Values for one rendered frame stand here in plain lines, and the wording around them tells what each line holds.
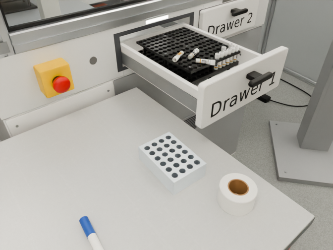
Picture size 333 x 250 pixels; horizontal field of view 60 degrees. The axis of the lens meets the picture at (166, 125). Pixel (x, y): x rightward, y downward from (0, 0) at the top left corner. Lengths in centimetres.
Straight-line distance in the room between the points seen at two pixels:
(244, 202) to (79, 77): 52
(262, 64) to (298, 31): 192
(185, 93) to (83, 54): 29
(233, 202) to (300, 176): 121
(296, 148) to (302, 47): 102
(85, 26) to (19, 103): 25
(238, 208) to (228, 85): 25
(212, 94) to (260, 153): 125
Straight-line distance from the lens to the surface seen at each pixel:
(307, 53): 260
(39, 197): 63
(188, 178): 58
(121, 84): 88
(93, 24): 78
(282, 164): 176
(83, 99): 84
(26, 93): 77
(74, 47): 77
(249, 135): 194
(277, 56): 75
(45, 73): 71
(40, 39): 73
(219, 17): 105
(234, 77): 63
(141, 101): 82
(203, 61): 71
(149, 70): 74
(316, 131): 182
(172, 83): 68
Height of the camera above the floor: 122
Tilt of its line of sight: 39 degrees down
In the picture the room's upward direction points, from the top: straight up
